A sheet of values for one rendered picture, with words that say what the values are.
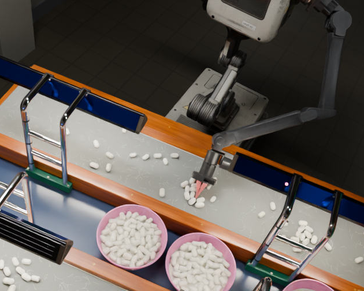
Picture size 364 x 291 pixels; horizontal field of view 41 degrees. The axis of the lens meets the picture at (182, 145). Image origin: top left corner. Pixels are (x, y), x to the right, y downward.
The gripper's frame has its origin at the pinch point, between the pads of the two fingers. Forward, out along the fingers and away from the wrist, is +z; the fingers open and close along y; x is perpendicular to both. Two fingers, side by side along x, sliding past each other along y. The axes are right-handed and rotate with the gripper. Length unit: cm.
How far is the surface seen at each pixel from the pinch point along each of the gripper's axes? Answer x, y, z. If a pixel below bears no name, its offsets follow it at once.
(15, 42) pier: 108, -152, -35
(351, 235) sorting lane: 10, 65, -8
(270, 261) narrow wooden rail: -10.0, 35.8, 11.1
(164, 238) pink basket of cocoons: -15.2, -4.9, 17.6
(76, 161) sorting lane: -2, -52, 5
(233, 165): -26.0, 8.9, -18.2
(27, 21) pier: 108, -150, -51
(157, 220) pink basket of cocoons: -10.9, -10.4, 13.4
